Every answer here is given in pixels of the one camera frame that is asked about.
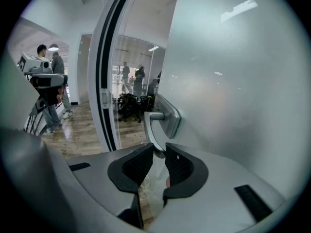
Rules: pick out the dark pendant lamp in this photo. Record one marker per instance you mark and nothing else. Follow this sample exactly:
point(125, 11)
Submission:
point(53, 48)

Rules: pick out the metal door strike plate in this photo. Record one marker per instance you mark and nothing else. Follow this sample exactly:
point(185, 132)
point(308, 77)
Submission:
point(105, 98)

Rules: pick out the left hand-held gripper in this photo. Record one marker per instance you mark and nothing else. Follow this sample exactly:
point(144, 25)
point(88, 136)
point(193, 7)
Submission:
point(31, 59)

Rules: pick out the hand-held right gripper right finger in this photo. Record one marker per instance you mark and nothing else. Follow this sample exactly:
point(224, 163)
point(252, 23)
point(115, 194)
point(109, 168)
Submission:
point(187, 171)

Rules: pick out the person's right hand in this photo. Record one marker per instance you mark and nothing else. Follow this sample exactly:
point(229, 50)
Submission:
point(167, 182)

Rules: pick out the person's left hand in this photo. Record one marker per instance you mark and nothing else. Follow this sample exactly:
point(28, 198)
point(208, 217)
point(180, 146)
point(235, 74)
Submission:
point(60, 96)

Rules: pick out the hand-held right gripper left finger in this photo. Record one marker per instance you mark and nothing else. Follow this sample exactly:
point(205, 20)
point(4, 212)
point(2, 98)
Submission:
point(131, 169)

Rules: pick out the frosted glass door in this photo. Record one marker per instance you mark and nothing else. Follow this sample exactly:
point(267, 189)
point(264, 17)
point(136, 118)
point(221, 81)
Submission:
point(230, 81)

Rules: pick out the grey office chair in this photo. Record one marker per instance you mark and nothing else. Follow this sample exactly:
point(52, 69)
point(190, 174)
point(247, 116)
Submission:
point(128, 105)

